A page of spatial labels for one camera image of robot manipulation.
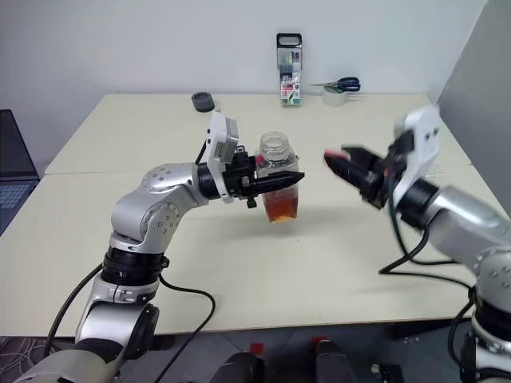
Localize clear plastic bottle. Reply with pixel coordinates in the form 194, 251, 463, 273
255, 131, 302, 226

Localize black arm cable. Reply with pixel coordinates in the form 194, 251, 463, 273
378, 167, 474, 290
45, 261, 219, 383

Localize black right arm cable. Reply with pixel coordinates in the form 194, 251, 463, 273
378, 167, 474, 290

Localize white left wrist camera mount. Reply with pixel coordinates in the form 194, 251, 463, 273
204, 109, 242, 203

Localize clear tape roll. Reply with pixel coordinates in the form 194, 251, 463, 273
322, 88, 347, 108

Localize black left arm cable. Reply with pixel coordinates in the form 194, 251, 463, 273
45, 261, 219, 383

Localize dark laptop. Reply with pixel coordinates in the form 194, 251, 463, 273
0, 109, 42, 237

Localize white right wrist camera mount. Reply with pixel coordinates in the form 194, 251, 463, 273
392, 103, 442, 201

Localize marker pen set box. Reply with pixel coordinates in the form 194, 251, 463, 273
275, 32, 303, 109

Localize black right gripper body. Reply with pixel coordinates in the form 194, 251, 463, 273
360, 134, 414, 210

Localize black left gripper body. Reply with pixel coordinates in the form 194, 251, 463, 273
222, 144, 259, 209

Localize dark rounded shape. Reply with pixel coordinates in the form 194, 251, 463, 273
314, 340, 361, 383

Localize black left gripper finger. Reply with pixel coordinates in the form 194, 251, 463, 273
254, 172, 306, 197

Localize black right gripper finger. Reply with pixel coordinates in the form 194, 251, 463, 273
342, 146, 377, 171
324, 155, 369, 190

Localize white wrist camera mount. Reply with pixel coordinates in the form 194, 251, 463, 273
204, 109, 242, 203
392, 103, 442, 201

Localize blue handled scissors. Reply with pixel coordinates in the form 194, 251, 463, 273
308, 76, 362, 93

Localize dark grey round lid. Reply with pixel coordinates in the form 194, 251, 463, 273
191, 91, 216, 114

